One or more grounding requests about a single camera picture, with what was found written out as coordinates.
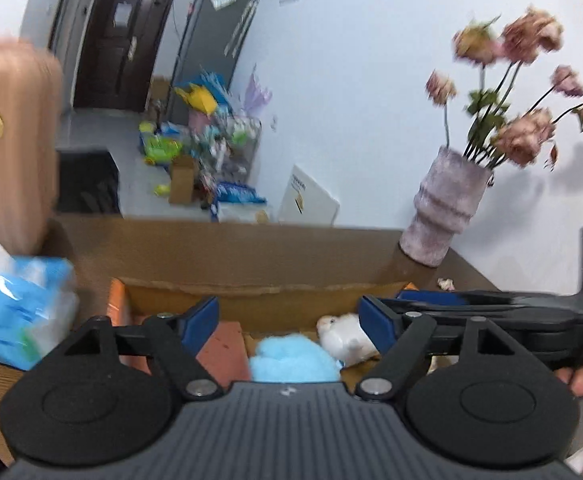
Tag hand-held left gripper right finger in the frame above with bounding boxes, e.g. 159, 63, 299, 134
355, 296, 527, 403

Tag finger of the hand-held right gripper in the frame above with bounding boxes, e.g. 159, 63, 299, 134
494, 316, 583, 372
396, 290, 583, 317

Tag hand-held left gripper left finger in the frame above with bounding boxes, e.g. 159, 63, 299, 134
56, 296, 222, 402

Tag white plush toy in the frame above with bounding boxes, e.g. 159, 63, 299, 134
316, 312, 379, 363

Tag salmon pink block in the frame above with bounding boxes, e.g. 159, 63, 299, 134
196, 321, 252, 383

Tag red cardboard box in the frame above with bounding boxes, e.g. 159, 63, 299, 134
0, 215, 502, 441

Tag pale blue soft plush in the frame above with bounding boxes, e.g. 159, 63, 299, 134
248, 337, 342, 385

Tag pink textured vase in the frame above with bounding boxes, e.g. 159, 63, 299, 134
399, 145, 495, 267

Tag pile of blue packets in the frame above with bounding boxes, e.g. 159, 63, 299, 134
212, 180, 267, 221

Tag small cardboard carton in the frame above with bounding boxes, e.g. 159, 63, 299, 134
169, 154, 197, 206

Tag white flat carton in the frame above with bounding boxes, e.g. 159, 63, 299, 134
278, 164, 341, 225

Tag dried pink roses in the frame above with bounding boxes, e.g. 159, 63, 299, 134
425, 6, 583, 173

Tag rack of bottles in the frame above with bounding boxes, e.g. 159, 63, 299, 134
192, 110, 262, 186

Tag black stool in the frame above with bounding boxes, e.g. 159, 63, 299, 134
56, 147, 122, 218

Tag green yellow packet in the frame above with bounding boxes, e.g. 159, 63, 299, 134
139, 122, 185, 166

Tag blue tissue pack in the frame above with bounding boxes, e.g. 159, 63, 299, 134
0, 220, 80, 372

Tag yellow plastic bag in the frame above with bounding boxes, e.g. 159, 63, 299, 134
175, 84, 218, 115

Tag brown cardboard box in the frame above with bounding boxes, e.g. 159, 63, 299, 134
149, 77, 172, 111

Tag purple plastic decor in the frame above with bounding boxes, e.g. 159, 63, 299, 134
243, 64, 274, 122

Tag blue plastic bag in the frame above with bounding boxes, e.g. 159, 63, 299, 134
192, 67, 232, 106

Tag pink ribbed suitcase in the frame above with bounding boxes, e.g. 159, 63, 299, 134
0, 35, 65, 256

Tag grey refrigerator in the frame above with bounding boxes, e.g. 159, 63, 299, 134
169, 0, 262, 126

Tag dark brown entrance door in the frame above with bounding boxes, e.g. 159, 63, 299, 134
73, 0, 180, 111

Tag white folded umbrella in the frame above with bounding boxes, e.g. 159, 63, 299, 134
224, 0, 260, 58

